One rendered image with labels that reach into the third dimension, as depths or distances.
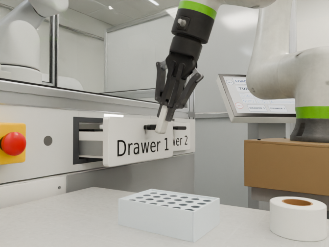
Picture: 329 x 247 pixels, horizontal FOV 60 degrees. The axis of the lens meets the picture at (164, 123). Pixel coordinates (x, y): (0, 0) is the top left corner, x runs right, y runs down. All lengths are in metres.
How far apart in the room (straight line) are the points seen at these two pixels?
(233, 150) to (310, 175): 1.75
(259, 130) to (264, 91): 0.66
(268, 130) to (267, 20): 0.73
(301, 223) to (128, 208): 0.23
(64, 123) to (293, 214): 0.50
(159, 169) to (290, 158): 0.48
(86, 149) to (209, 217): 0.38
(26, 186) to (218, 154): 2.00
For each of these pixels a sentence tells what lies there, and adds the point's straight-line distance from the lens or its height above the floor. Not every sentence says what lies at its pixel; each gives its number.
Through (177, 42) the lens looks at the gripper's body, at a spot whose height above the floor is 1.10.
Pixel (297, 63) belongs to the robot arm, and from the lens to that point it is 0.84.
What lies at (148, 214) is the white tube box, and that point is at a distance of 0.41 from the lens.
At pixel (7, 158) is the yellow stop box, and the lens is 0.56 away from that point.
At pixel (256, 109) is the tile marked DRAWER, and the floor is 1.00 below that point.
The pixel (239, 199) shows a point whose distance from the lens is 2.46.
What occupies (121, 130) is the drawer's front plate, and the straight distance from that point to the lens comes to 0.66.
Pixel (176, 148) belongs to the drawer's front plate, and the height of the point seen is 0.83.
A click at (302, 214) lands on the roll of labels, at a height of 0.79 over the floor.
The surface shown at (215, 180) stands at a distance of 2.52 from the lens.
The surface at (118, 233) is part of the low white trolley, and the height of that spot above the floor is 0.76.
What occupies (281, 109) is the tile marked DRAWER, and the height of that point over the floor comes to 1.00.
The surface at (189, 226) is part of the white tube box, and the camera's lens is 0.38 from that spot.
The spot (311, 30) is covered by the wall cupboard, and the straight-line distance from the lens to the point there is 4.08.
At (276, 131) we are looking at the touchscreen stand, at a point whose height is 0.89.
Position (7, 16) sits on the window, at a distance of 0.67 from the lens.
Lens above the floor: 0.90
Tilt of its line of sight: 1 degrees up
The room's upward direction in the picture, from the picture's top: straight up
